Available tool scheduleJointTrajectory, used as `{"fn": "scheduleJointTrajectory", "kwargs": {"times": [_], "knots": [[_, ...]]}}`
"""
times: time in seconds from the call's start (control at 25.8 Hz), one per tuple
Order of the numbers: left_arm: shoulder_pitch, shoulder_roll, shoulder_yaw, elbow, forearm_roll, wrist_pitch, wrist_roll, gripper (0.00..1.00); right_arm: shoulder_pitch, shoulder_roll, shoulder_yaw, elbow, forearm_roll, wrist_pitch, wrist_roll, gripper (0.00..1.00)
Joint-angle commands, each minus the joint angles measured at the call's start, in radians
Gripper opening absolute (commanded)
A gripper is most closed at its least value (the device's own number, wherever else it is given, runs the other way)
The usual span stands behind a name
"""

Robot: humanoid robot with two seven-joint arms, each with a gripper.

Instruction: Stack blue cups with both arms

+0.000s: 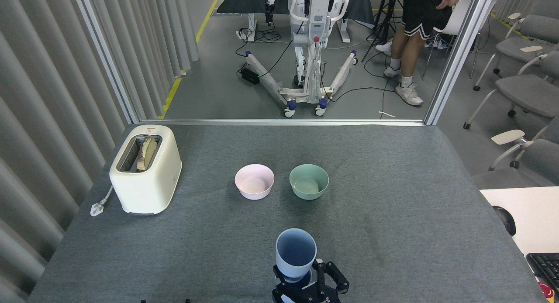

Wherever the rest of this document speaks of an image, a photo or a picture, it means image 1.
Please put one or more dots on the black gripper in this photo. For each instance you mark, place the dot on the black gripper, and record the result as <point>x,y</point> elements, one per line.
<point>312,296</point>

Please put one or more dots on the black hanging robot arm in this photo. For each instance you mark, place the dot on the black hanging robot arm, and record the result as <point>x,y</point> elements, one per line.
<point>270,6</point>

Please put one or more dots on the pink bowl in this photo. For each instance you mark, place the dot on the pink bowl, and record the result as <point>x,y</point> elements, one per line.
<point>254,183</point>

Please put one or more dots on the green bowl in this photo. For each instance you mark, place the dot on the green bowl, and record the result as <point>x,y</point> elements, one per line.
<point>308,184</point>

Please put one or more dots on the cream toaster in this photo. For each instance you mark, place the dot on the cream toaster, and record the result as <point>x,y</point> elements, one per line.
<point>150,189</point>

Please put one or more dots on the bread slice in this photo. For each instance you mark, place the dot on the bread slice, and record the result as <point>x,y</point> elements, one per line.
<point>147,153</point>

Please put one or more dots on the grey pleated curtain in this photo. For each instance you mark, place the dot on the grey pleated curtain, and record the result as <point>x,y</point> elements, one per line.
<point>524,1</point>
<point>39,141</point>

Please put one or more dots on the small white strip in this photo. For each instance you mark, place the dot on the small white strip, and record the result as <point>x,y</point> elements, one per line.
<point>386,115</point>

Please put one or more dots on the black computer mouse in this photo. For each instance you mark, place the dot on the black computer mouse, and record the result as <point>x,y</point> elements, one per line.
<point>506,220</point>

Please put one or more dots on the white wheeled stand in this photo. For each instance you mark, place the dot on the white wheeled stand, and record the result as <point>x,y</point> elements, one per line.
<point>315,28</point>

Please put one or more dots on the white desk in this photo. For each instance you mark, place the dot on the white desk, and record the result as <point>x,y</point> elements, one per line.
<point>530,215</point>

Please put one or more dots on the black keyboard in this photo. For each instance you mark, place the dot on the black keyboard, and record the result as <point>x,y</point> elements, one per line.
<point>546,270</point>

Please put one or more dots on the red round object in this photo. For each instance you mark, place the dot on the red round object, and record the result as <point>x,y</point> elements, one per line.
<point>546,290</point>

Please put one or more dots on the grey office chair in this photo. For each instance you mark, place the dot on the grey office chair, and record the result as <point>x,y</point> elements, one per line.
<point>533,161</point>
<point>524,93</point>
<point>535,30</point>

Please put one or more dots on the black tripod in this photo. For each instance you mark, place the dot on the black tripod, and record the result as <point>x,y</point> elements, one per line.
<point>385,15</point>

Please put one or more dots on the white chair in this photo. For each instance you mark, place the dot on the white chair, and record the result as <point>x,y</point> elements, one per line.
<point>460,19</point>

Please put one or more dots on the silver table edge rail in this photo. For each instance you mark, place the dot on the silver table edge rail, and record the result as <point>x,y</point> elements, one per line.
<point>284,122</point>

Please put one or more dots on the silver frame post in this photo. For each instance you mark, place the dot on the silver frame post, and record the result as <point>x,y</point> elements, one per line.
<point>458,54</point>
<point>107,54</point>

